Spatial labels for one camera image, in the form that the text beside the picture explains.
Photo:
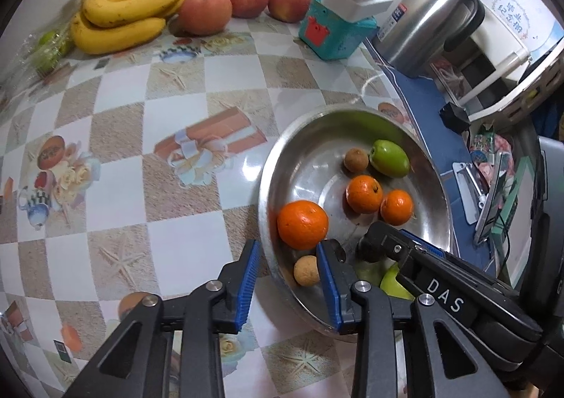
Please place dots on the stainless steel basin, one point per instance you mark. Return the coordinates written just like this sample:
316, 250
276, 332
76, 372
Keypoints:
317, 169

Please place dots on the green box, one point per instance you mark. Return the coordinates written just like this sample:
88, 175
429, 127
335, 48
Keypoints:
515, 195

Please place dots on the yellow banana bunch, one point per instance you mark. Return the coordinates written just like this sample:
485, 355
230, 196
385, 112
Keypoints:
123, 10

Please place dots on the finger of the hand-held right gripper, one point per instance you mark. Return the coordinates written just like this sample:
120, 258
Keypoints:
414, 266
429, 247

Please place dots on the small brown longan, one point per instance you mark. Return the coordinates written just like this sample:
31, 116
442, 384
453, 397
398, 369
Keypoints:
306, 271

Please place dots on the white printed card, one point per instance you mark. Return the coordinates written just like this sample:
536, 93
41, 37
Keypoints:
520, 19

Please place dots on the teal plastic box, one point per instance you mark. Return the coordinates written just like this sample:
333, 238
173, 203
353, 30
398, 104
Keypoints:
335, 37

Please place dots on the peach nearest bananas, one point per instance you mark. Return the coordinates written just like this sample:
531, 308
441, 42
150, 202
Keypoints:
205, 12

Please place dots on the checkered printed tablecloth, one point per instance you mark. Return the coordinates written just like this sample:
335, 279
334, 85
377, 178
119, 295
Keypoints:
132, 116

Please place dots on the smartphone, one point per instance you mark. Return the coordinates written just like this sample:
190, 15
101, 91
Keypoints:
491, 204

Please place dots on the pale yellow-green jujube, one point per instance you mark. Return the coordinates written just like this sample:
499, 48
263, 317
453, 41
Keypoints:
392, 285

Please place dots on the green mango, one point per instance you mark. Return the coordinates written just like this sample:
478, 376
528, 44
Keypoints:
390, 158

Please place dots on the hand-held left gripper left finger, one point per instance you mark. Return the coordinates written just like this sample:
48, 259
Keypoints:
249, 283

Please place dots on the floral box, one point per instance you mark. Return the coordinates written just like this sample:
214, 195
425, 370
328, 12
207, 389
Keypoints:
489, 147

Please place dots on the stainless steel kettle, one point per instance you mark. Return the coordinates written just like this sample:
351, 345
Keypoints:
427, 23

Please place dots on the orange mandarin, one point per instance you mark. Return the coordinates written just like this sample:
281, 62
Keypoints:
364, 194
303, 224
396, 207

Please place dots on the bag of green fruit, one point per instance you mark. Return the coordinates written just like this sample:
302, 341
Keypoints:
50, 50

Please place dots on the white phone stand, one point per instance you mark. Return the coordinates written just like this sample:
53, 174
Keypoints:
467, 180

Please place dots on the black charger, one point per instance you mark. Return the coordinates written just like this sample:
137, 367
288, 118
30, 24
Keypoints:
456, 117

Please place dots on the blue cloth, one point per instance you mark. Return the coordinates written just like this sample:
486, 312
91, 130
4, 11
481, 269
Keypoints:
432, 125

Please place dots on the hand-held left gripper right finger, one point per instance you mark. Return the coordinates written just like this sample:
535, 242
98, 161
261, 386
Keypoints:
328, 288

